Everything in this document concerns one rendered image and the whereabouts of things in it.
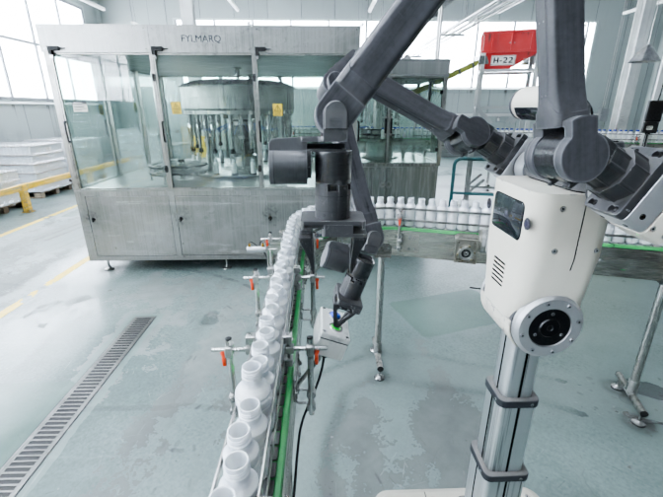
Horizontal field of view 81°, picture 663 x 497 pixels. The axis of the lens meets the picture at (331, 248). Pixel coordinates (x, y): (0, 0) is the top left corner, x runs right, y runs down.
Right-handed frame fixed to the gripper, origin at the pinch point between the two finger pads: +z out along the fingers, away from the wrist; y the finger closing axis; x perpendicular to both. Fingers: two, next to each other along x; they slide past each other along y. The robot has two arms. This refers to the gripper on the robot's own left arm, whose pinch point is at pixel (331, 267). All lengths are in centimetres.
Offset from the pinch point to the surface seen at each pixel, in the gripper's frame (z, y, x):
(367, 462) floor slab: 140, 21, 85
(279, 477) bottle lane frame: 40.3, -9.7, -6.3
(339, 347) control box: 32.3, 2.9, 24.5
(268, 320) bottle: 23.5, -14.7, 22.9
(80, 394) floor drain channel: 141, -150, 137
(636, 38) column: -173, 663, 850
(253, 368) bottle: 21.9, -15.0, 2.1
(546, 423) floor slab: 139, 123, 108
